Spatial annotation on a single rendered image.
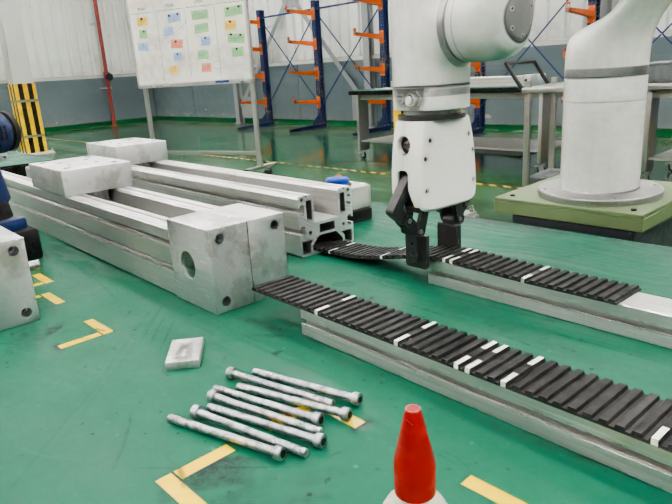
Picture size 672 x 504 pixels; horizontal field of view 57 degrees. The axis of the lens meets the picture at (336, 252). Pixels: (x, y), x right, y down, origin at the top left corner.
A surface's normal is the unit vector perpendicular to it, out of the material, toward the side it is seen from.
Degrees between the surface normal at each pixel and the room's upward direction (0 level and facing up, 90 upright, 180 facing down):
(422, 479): 90
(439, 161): 90
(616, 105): 91
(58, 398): 0
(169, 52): 90
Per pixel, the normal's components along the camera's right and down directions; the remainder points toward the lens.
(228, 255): 0.67, 0.18
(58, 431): -0.06, -0.96
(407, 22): -0.70, 0.25
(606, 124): -0.28, 0.30
